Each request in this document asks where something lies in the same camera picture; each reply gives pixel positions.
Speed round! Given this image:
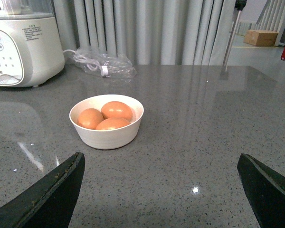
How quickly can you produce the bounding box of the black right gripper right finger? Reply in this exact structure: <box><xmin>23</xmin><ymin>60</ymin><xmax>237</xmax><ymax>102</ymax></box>
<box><xmin>237</xmin><ymin>153</ymin><xmax>285</xmax><ymax>228</ymax></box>

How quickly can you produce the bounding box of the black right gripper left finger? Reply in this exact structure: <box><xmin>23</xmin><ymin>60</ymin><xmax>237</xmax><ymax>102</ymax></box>
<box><xmin>0</xmin><ymin>152</ymin><xmax>85</xmax><ymax>228</ymax></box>

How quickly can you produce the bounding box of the brown egg in bowl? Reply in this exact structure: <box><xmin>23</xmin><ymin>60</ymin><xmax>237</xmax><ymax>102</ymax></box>
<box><xmin>101</xmin><ymin>101</ymin><xmax>133</xmax><ymax>121</ymax></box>
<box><xmin>96</xmin><ymin>117</ymin><xmax>130</xmax><ymax>131</ymax></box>
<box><xmin>77</xmin><ymin>108</ymin><xmax>104</xmax><ymax>130</ymax></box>

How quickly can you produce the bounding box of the cardboard box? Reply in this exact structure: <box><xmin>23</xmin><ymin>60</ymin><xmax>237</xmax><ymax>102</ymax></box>
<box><xmin>244</xmin><ymin>30</ymin><xmax>278</xmax><ymax>47</ymax></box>

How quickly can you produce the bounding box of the white ceramic bowl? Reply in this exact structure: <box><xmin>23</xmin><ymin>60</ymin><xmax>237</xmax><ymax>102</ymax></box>
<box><xmin>69</xmin><ymin>94</ymin><xmax>144</xmax><ymax>150</ymax></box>

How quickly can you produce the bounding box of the clear plastic bag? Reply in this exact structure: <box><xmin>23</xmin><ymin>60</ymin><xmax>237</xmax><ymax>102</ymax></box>
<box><xmin>64</xmin><ymin>46</ymin><xmax>136</xmax><ymax>79</ymax></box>

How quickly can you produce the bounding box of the white Joyoung soy milk maker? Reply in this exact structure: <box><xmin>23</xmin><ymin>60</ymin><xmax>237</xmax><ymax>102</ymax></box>
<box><xmin>0</xmin><ymin>0</ymin><xmax>65</xmax><ymax>87</ymax></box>

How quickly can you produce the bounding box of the metal stand pole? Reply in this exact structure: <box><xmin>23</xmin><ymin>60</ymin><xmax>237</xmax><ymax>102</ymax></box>
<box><xmin>223</xmin><ymin>0</ymin><xmax>247</xmax><ymax>72</ymax></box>

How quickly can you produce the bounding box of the grey curtain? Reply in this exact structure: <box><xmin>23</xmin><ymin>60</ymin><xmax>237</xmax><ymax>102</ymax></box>
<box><xmin>53</xmin><ymin>0</ymin><xmax>235</xmax><ymax>65</ymax></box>

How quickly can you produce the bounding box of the white power cable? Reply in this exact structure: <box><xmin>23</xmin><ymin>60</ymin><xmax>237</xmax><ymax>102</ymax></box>
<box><xmin>63</xmin><ymin>49</ymin><xmax>110</xmax><ymax>78</ymax></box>

